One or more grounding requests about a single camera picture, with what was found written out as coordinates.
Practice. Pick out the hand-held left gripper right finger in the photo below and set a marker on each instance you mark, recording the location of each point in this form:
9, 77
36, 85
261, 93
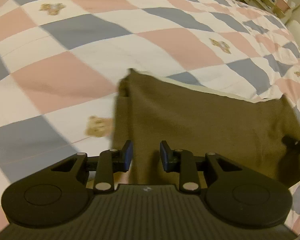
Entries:
166, 156

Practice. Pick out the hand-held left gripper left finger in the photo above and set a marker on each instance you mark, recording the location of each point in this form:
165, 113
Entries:
127, 156

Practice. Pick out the pink box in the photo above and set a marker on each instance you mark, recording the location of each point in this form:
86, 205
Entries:
282, 4

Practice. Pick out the olive long-sleeve sweater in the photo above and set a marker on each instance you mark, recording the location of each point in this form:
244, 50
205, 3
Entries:
202, 130

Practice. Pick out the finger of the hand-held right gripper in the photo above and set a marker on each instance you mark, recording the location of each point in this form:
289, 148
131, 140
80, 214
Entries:
298, 143

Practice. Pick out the pink blue checked quilt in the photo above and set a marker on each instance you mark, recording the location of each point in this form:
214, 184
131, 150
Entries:
90, 42

